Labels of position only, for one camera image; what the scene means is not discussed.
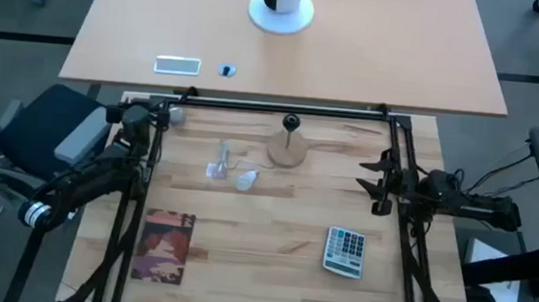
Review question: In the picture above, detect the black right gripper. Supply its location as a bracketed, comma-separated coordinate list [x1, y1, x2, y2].
[352, 147, 425, 219]

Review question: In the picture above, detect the wooden lamp base black socket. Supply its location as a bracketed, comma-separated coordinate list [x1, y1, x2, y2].
[265, 111, 312, 170]

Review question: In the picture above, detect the white frosted lightbulb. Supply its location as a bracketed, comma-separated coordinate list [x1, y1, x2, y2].
[234, 168, 260, 194]

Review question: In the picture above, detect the grey round cap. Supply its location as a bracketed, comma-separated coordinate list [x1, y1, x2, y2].
[167, 106, 189, 128]

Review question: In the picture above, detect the grey desk calculator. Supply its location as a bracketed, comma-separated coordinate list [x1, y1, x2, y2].
[320, 224, 368, 281]

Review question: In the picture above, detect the clear plastic wrapper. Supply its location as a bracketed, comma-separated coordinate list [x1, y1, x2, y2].
[205, 138, 271, 186]

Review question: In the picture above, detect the dark blue office chair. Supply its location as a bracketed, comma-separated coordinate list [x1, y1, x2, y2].
[0, 63, 117, 235]

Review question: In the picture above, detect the white paper sheet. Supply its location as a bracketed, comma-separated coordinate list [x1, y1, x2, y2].
[461, 236, 524, 302]

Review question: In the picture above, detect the red landscape picture book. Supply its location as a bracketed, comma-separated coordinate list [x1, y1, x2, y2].
[129, 206, 198, 286]

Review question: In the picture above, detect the white tower device round base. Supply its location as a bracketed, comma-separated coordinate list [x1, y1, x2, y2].
[245, 0, 317, 38]

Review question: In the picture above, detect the round silver cable grommet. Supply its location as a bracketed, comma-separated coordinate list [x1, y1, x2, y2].
[216, 61, 238, 79]

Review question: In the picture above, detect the black aluminium table frame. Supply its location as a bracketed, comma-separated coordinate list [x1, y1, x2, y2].
[55, 74, 494, 302]

